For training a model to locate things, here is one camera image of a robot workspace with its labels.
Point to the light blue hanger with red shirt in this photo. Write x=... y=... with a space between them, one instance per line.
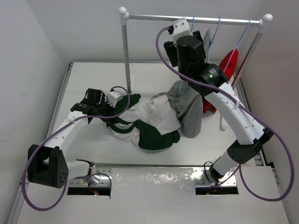
x=237 y=45

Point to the white metal clothes rack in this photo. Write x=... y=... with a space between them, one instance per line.
x=125 y=16

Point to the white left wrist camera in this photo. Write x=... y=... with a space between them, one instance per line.
x=114 y=97

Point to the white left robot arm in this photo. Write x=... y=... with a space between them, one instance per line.
x=49 y=167

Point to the light blue hanger with grey shirt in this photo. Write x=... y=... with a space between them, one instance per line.
x=212 y=40

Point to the red t shirt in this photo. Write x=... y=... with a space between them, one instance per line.
x=228 y=66

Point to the aluminium table frame rail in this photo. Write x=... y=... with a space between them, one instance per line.
x=19 y=199

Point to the shiny metal base plate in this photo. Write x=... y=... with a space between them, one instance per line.
x=141 y=178

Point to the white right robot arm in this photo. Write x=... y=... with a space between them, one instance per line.
x=213 y=85

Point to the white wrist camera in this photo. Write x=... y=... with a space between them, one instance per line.
x=179 y=28
x=114 y=97

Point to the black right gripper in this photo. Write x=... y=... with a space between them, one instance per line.
x=172 y=51

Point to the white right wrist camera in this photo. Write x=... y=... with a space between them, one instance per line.
x=179 y=28

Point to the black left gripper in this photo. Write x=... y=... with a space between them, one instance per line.
x=111 y=109

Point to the green and white t shirt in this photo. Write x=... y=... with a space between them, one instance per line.
x=150 y=126

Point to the grey t shirt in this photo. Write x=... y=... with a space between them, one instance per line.
x=188 y=107

